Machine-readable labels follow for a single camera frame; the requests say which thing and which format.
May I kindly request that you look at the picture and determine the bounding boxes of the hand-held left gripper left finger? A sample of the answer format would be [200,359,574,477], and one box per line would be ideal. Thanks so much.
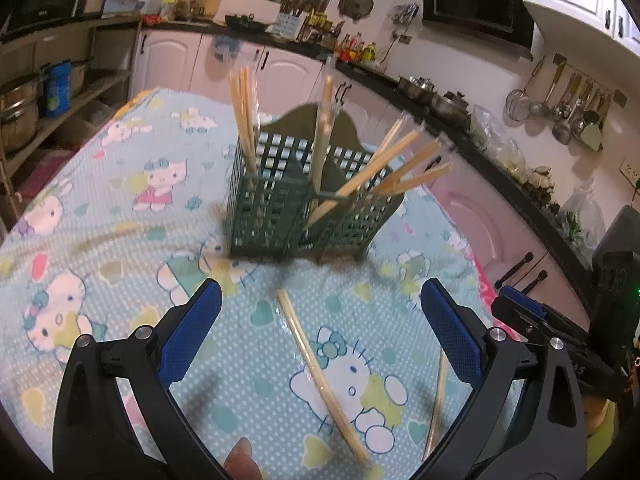
[52,279,228,480]

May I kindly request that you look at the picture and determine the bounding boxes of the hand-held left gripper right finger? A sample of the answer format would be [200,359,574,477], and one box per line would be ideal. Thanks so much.
[415,278,586,480]

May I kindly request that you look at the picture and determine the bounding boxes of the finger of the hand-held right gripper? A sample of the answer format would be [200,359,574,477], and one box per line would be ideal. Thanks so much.
[492,285,592,348]

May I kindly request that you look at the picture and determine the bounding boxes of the wooden chopsticks pair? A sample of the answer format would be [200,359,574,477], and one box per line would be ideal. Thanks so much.
[372,141,443,195]
[241,66,261,171]
[306,76,337,221]
[385,161,455,196]
[423,352,449,461]
[276,288,372,462]
[302,129,423,228]
[229,71,251,171]
[75,222,146,253]
[370,112,413,166]

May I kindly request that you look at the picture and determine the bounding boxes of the green plastic utensil basket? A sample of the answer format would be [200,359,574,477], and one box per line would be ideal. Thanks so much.
[220,105,406,266]

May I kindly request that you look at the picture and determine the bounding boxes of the person's right forearm green sleeve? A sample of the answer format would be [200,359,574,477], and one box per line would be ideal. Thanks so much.
[587,410,633,466]

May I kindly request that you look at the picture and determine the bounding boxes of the row of hanging kitchen utensils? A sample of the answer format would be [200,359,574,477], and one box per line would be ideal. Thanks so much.
[505,55,628,153]

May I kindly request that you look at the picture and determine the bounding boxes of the small hanging utensils bunch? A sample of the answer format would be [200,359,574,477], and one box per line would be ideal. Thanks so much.
[392,4,421,28]

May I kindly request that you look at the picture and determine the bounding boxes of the person's right hand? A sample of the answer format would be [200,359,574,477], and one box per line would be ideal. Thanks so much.
[584,394,618,433]

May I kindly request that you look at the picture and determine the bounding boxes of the person's left hand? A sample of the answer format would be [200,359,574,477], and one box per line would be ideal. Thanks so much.
[223,436,263,480]

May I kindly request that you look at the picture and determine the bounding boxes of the pink blanket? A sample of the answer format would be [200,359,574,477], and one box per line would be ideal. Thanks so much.
[465,247,506,311]

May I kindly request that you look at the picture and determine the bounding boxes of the white plastic bag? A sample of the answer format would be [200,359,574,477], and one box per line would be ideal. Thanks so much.
[557,180,608,256]

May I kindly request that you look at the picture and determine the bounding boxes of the cartoon cat printed blanket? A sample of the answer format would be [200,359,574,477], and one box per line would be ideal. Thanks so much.
[0,87,506,480]

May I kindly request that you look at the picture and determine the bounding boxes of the clear plastic food bag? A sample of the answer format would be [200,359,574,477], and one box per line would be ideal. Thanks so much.
[470,105,526,171]

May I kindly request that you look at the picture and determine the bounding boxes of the steel cooking pot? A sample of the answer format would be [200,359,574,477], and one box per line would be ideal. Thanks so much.
[430,91,472,123]

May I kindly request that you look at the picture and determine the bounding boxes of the wooden shelf rack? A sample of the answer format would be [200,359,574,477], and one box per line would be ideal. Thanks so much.
[0,12,143,221]

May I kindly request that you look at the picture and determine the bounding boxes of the blue bag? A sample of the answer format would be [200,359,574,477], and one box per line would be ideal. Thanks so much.
[42,60,75,118]

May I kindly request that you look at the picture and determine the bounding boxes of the large steel stockpot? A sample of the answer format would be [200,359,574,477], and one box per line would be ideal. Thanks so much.
[0,75,43,153]

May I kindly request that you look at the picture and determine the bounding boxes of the row of sauce bottles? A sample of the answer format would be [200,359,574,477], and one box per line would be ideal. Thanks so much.
[332,30,391,63]

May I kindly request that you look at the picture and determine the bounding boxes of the black range hood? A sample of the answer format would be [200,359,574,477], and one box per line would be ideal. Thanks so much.
[414,0,535,56]

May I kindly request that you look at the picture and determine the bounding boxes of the black wok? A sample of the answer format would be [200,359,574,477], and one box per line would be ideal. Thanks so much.
[225,14,268,33]

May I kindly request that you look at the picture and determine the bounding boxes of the blue checked knife holder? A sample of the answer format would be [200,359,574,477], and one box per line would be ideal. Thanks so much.
[274,10,306,38]

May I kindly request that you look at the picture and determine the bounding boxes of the blue plastic container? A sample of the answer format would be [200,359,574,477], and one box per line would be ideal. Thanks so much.
[107,0,146,16]

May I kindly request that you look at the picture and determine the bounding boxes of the steel pot lid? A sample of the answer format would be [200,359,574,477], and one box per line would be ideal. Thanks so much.
[337,0,376,20]

